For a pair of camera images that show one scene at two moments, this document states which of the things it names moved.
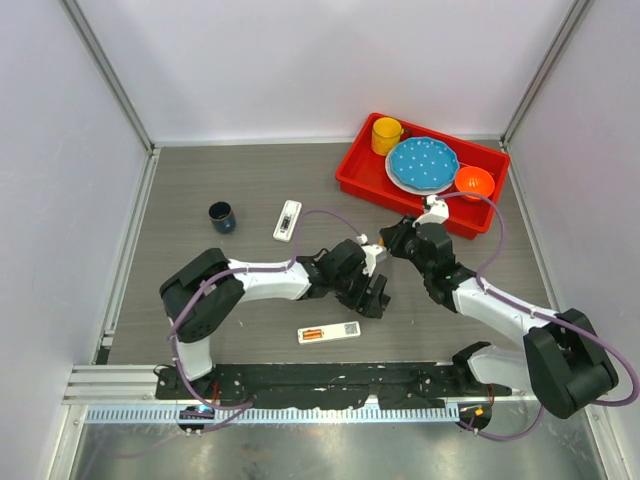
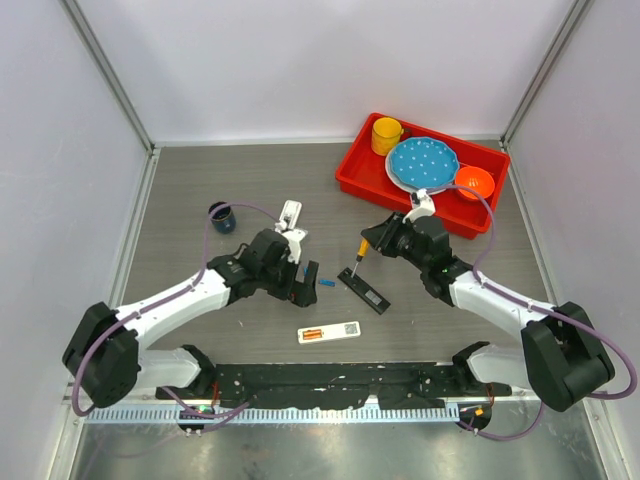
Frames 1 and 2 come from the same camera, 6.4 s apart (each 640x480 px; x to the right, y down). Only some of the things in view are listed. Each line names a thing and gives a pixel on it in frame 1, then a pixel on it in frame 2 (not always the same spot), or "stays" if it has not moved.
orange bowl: [473, 179] stays
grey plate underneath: [408, 188] stays
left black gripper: [371, 304] -> [305, 293]
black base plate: [395, 385] stays
